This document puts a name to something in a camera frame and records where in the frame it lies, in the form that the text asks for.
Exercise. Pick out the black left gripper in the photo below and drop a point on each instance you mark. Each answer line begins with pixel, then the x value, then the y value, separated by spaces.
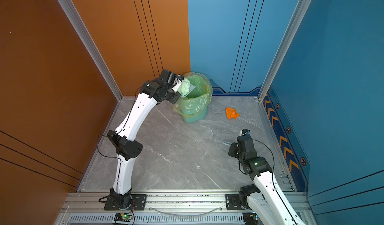
pixel 174 100

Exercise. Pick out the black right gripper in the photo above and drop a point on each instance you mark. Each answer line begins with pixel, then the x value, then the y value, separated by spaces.
pixel 233 147

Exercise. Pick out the grey-green hand brush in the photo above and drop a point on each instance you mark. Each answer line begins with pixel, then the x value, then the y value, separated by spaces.
pixel 227 143

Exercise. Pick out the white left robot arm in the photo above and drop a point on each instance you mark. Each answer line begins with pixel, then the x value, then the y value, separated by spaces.
pixel 124 140

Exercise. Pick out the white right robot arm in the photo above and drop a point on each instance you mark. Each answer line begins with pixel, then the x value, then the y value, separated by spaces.
pixel 264 196

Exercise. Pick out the mint green paper scrap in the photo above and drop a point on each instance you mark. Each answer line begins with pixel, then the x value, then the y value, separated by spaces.
pixel 184 88

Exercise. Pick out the small orange paper scrap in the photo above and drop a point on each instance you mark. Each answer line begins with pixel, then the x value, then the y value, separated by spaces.
pixel 232 113

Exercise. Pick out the green trash bin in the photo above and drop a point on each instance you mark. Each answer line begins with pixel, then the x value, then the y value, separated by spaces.
pixel 188 117

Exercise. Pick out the left green circuit board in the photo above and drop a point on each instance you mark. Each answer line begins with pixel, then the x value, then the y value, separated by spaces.
pixel 124 219

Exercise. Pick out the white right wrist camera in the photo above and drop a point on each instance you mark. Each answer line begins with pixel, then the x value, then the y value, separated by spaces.
pixel 245 134

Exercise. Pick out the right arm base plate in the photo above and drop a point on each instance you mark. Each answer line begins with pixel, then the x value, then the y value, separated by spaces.
pixel 233 202

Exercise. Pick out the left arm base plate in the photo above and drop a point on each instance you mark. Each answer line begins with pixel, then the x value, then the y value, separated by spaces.
pixel 135 202

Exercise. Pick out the aluminium front rail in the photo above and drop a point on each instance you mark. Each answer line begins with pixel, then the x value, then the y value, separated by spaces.
pixel 169 202

